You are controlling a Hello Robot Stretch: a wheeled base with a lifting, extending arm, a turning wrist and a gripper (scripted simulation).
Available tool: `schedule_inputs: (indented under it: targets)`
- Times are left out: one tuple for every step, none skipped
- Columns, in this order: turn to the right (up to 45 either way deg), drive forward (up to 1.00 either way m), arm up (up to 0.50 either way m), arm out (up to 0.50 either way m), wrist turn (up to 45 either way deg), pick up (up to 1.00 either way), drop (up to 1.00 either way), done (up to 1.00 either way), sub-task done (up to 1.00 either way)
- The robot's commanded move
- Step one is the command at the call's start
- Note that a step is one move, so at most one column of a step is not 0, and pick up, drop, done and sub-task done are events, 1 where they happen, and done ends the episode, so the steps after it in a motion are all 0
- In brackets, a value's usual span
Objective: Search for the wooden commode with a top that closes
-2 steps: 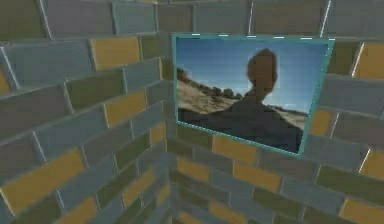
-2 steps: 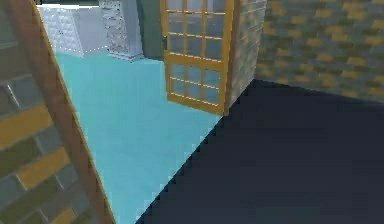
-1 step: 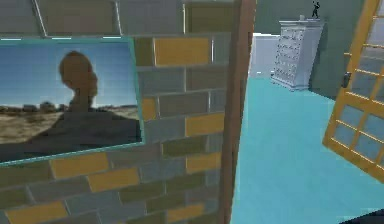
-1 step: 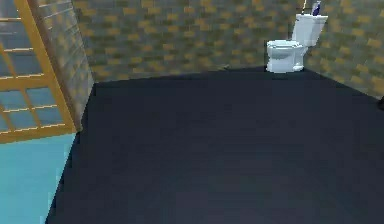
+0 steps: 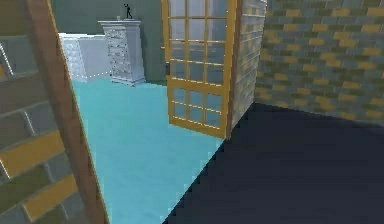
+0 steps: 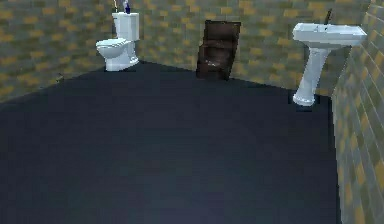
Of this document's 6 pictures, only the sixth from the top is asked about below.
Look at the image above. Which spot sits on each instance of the thin pale stick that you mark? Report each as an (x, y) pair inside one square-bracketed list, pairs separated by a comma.
[(115, 5)]

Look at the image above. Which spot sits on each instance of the black sink faucet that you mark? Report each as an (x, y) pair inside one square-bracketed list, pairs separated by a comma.
[(328, 16)]

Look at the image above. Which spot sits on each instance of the dark brown wooden commode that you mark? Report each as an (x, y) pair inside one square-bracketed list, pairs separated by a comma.
[(218, 50)]

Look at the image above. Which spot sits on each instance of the white toilet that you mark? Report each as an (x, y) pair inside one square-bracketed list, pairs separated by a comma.
[(120, 50)]

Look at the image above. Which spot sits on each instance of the blue bottle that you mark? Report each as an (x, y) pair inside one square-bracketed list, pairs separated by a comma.
[(126, 6)]

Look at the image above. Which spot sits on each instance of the white pedestal sink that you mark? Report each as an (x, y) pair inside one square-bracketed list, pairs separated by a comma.
[(316, 50)]

